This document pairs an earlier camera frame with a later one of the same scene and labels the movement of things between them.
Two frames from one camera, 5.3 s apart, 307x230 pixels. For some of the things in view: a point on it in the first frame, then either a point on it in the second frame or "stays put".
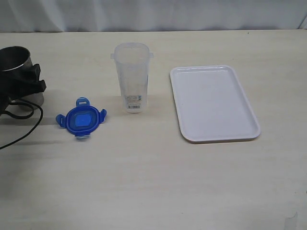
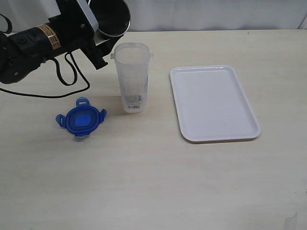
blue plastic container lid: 82,120 stays put
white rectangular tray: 211,105 stays put
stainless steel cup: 12,57 → 112,17
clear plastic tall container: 132,59 stays put
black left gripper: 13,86 → 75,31
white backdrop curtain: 102,16 stays put
